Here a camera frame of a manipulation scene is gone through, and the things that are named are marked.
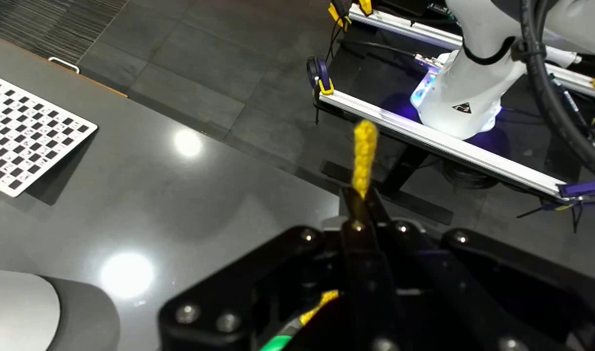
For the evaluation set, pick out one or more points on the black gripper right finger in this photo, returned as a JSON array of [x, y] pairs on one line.
[[503, 279]]

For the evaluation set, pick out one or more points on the white paper towel roll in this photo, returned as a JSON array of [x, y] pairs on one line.
[[15, 312]]

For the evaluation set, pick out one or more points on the aluminium robot stand frame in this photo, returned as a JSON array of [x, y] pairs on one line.
[[523, 174]]

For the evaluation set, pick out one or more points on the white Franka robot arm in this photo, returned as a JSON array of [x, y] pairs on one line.
[[464, 84]]

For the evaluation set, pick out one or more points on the checkerboard calibration board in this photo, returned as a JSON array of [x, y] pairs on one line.
[[29, 137]]

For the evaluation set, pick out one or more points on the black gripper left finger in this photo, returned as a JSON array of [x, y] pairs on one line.
[[244, 279]]

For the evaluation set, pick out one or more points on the yellow knitted cloth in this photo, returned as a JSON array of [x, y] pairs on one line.
[[365, 156]]

